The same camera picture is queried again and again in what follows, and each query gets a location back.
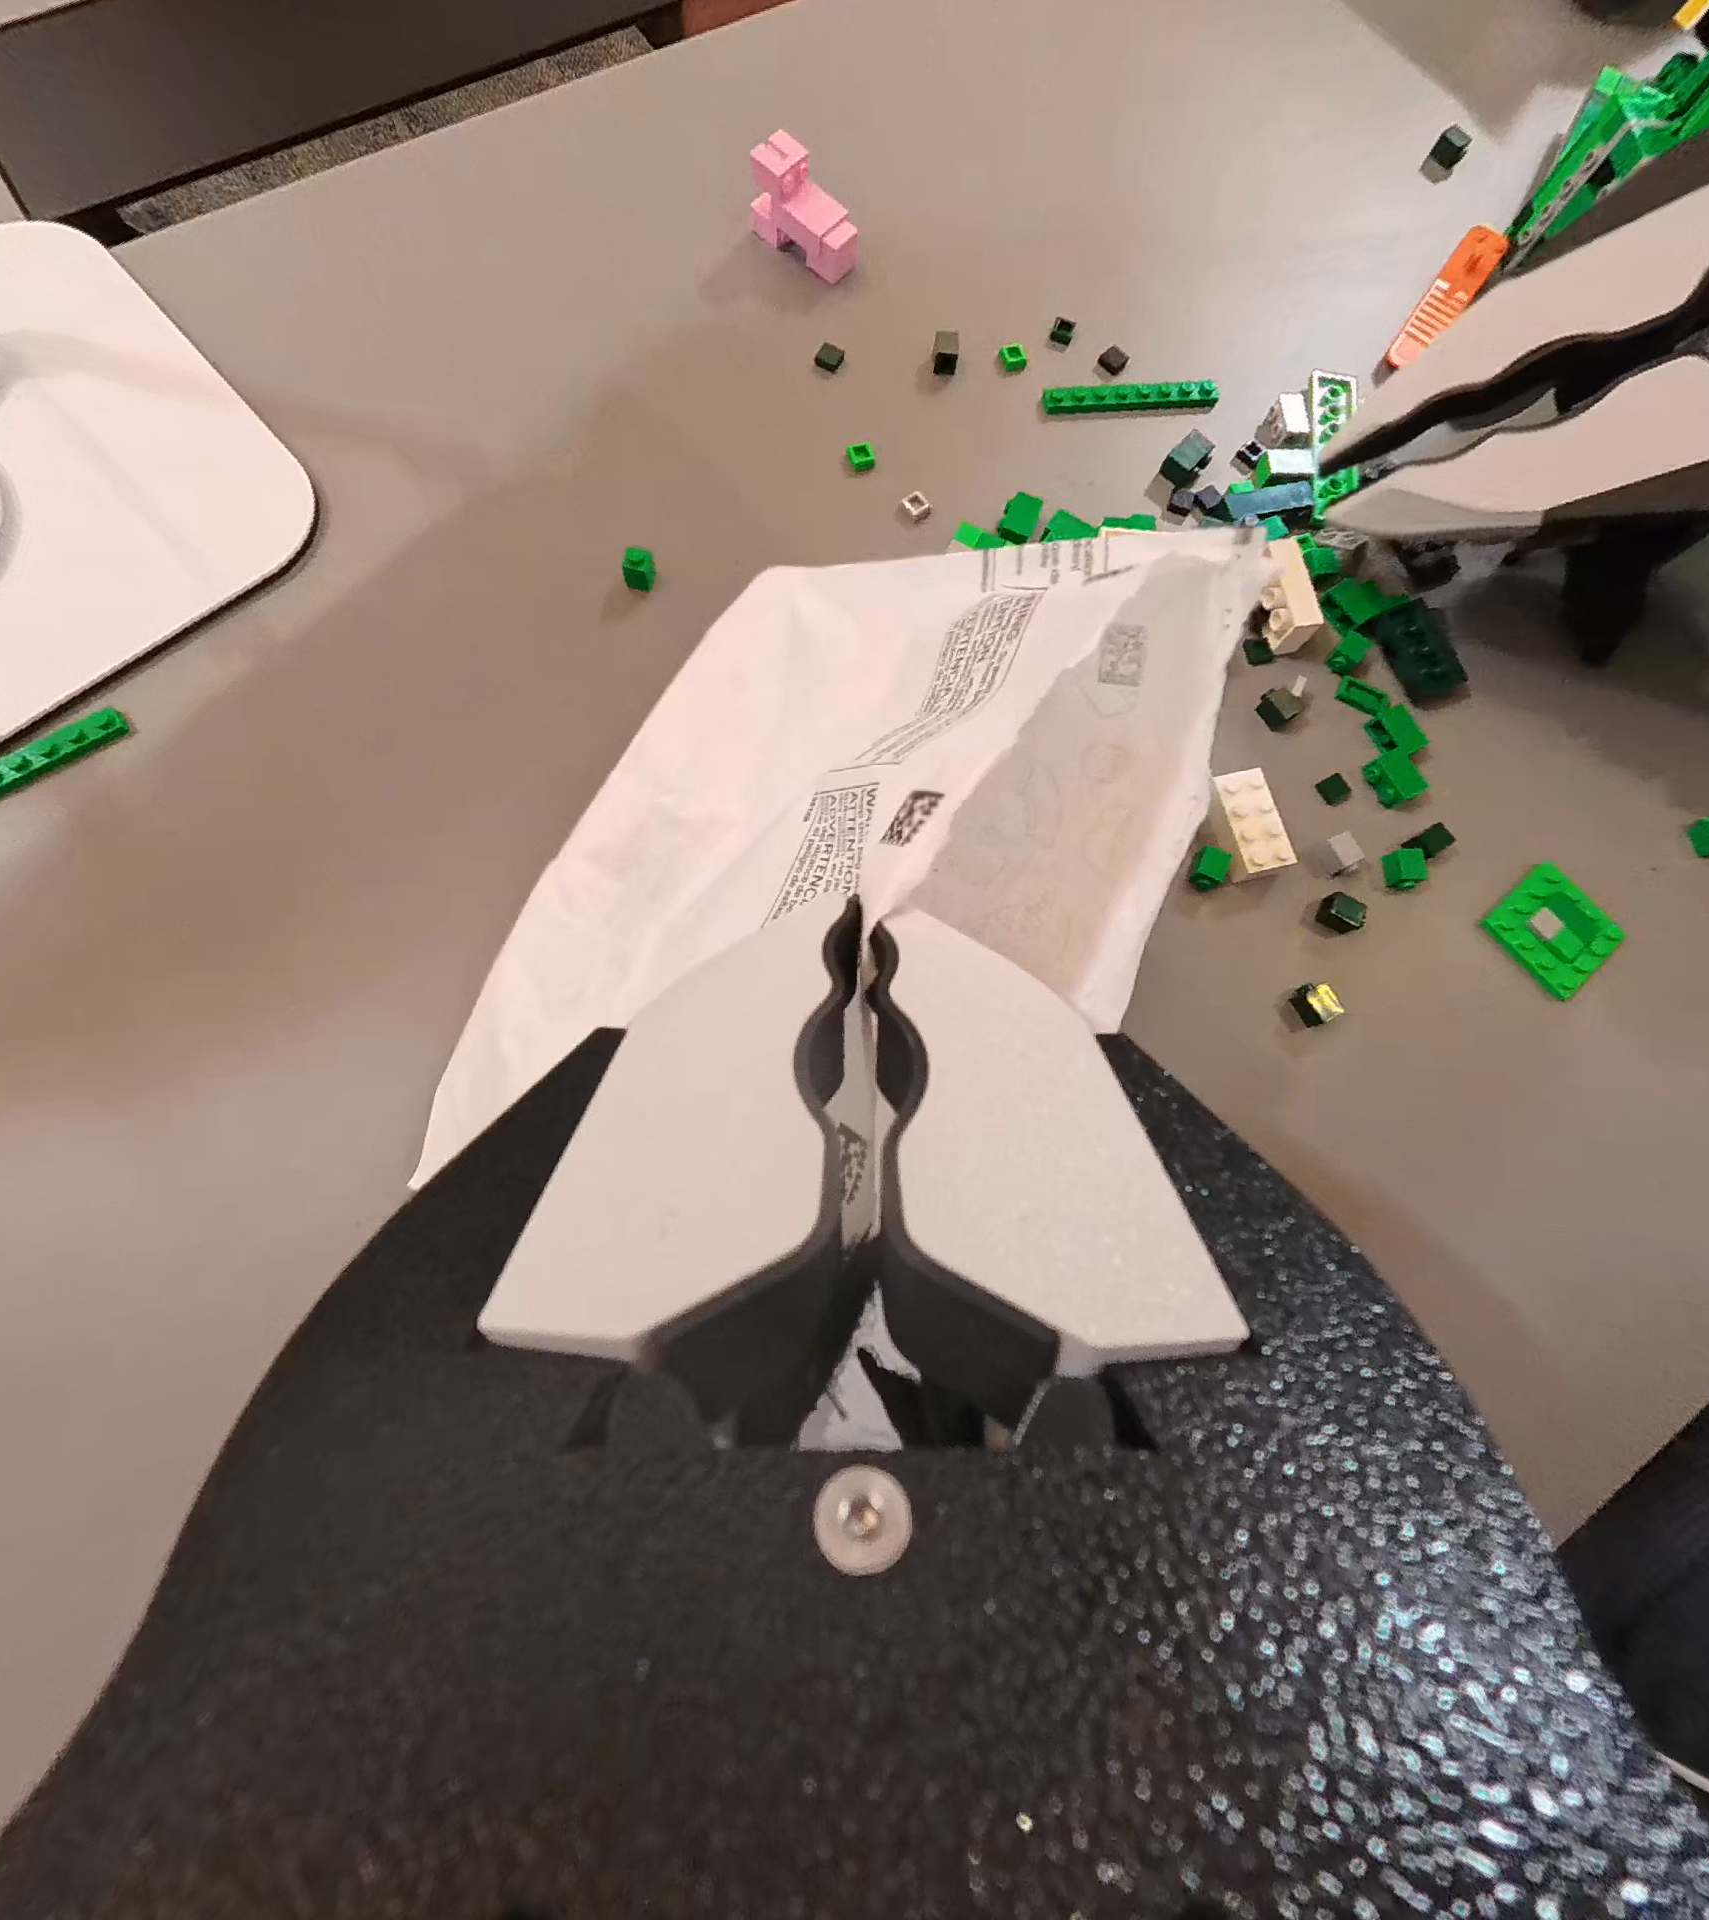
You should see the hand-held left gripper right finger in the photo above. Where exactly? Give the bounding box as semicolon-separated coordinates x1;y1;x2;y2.
868;911;1253;1448

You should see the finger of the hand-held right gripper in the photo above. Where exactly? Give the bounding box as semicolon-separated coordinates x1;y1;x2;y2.
1304;357;1709;544
1314;171;1709;468

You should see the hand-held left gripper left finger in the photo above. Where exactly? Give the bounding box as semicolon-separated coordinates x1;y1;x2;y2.
471;897;862;1448

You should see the white paper bag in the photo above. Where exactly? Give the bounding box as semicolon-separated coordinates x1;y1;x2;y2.
411;525;1277;1192

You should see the pink pig figure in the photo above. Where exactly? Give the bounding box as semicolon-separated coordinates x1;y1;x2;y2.
748;131;862;286

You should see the grey desk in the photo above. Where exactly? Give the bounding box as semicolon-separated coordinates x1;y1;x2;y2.
0;0;1709;1549

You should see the black desk pad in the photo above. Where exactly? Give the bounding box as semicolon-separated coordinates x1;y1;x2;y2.
0;0;690;227

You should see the orange brick separator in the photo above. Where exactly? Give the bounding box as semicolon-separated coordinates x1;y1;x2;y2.
1382;225;1513;372

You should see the green brick model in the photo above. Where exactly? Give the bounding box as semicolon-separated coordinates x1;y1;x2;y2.
1506;41;1709;250

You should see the white studded brick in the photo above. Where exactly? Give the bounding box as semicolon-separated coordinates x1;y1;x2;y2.
1209;768;1302;879
1252;537;1320;654

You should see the long green plate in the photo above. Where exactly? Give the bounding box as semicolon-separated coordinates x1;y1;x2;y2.
0;704;134;847
1041;381;1224;420

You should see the white booklet stand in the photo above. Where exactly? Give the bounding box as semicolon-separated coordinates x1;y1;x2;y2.
0;223;318;807

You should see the green square frame plate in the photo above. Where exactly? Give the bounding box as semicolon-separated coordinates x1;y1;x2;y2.
1482;866;1624;998

